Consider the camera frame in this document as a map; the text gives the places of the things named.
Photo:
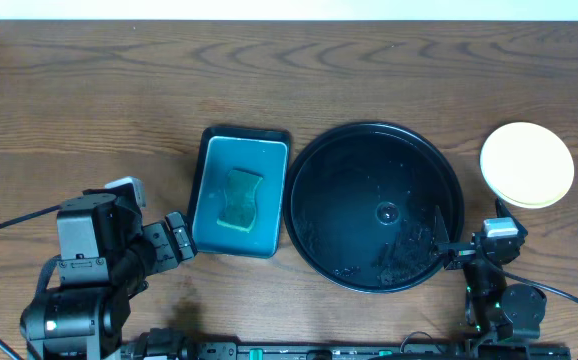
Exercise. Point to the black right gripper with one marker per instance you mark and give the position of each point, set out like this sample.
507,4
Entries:
461,252

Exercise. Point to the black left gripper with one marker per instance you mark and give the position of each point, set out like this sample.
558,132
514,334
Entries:
170,242

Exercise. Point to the green scrubbing sponge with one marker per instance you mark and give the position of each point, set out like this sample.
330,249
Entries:
240,211

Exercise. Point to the yellow plate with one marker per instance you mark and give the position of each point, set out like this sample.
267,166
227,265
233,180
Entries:
527,165

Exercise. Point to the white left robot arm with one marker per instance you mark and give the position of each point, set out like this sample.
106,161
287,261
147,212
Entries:
81,305

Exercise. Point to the black round tray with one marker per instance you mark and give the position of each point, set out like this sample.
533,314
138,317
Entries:
362,203

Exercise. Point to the black rectangular water tray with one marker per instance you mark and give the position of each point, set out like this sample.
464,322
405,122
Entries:
263,155

